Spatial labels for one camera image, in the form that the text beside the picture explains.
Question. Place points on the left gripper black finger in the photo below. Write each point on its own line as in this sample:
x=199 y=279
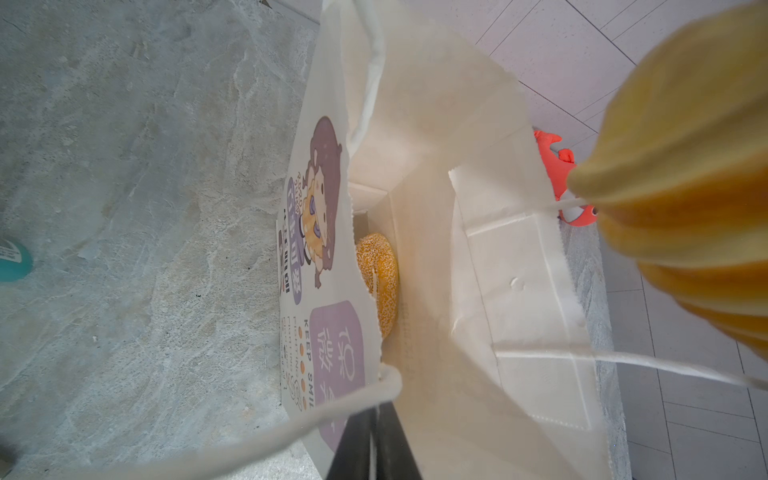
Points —
x=374 y=447

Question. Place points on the small bread roll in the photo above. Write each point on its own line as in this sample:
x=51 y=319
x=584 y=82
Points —
x=379 y=269

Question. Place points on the white printed paper bag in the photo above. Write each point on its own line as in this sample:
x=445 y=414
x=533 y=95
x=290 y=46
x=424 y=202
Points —
x=409 y=131

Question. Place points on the spiral twisted bread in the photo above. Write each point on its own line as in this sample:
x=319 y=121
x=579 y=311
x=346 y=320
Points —
x=679 y=171

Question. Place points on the red shark plush toy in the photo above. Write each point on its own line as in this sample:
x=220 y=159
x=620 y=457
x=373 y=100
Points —
x=558 y=166

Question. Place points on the teal tube bottle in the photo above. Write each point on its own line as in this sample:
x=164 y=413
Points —
x=16 y=262

